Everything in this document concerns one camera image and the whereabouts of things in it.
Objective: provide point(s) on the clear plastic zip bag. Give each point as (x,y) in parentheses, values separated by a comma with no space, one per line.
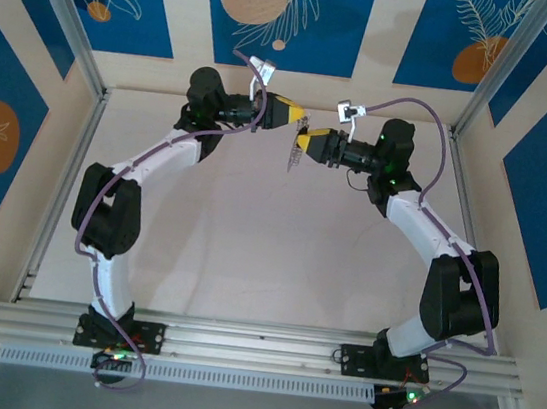
(293,159)

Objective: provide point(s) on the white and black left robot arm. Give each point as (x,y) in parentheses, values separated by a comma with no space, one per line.
(164,150)

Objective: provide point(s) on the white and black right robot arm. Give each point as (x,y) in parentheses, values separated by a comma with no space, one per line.
(422,224)

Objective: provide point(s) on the black electronics board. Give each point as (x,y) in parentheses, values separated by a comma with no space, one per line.
(386,398)
(106,361)

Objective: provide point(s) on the aluminium side rail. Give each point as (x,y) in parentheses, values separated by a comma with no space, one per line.
(463,189)
(79,148)

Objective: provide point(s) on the aluminium frame post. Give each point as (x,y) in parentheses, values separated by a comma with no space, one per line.
(70,11)
(509,69)

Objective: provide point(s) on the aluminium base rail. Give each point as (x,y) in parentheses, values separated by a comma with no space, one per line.
(254,348)

